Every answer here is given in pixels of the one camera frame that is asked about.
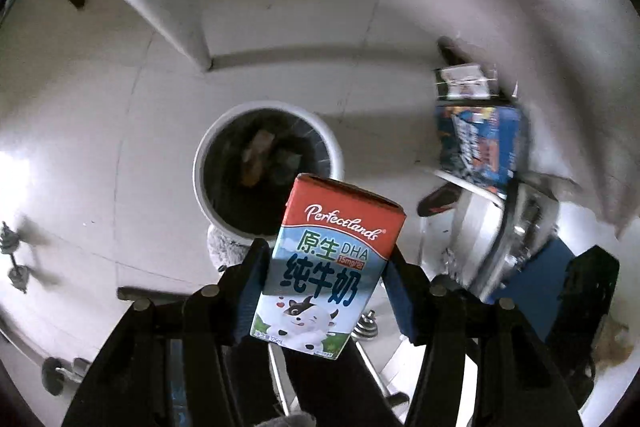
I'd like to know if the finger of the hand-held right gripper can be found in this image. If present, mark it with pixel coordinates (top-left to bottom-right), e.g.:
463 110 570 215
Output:
438 37 501 100

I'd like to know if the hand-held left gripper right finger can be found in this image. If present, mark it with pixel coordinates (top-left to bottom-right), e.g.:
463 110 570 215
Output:
382 247 571 427

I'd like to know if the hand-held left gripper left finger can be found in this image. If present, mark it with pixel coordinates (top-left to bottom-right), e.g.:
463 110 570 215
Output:
62 237 271 427

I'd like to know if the red and blue milk carton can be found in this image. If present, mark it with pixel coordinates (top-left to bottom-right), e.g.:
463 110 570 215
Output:
249 173 406 361

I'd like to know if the blue printed box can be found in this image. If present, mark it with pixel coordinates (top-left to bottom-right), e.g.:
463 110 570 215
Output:
434 101 522 198

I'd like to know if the white round trash bin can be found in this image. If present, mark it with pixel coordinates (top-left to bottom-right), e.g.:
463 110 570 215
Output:
192 102 346 244

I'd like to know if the white crumpled packet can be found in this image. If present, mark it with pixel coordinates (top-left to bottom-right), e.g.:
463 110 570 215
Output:
434 63 501 102

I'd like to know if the metal dumbbell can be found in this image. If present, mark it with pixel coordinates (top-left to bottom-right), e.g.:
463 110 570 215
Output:
353 311 382 344
0 221 32 294

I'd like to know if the grey fluffy slipper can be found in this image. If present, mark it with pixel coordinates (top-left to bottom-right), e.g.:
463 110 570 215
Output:
206 225 252 274

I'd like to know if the black and red shoe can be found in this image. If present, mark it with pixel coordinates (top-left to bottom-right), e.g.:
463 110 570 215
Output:
417 183 462 219

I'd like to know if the black bin liner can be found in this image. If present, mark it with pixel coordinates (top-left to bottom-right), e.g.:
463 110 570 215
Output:
201 109 335 233

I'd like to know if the brown packet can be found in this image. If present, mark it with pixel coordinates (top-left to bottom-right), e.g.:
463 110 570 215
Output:
241 130 275 186

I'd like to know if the black bag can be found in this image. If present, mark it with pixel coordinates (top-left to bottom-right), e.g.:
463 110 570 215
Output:
564 245 622 390

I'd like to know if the grey caster wheel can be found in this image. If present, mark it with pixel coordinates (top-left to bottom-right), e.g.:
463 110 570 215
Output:
41 356 92 397

